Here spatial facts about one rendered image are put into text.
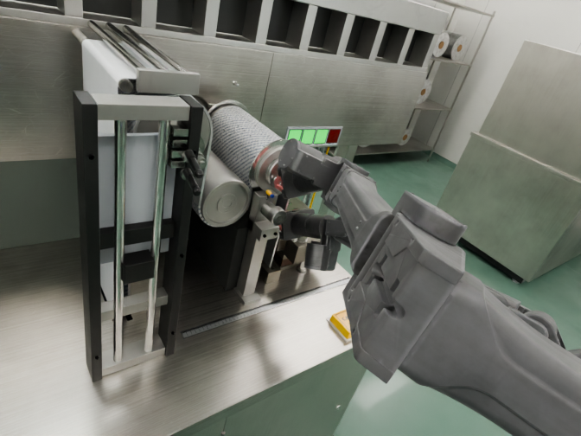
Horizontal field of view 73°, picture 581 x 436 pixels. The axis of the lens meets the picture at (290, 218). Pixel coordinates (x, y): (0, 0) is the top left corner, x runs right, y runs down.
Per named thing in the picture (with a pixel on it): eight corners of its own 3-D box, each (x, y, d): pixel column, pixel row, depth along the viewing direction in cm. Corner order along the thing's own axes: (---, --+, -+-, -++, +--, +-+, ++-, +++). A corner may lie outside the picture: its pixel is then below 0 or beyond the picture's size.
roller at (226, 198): (199, 230, 87) (206, 182, 81) (158, 176, 103) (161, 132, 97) (246, 222, 94) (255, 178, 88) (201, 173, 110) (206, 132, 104)
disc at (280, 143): (245, 201, 91) (255, 142, 83) (244, 200, 91) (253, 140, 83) (296, 193, 99) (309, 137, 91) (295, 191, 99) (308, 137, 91)
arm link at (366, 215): (405, 357, 30) (488, 238, 28) (338, 323, 30) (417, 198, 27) (346, 218, 72) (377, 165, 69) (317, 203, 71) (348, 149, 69)
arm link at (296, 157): (347, 218, 68) (373, 174, 66) (294, 196, 62) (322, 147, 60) (317, 192, 78) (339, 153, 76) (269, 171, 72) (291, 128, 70)
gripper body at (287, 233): (311, 233, 102) (330, 235, 96) (279, 240, 96) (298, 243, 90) (309, 208, 101) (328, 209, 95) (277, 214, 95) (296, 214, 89)
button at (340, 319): (346, 340, 99) (349, 333, 98) (328, 320, 103) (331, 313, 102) (365, 331, 103) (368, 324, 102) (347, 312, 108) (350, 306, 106)
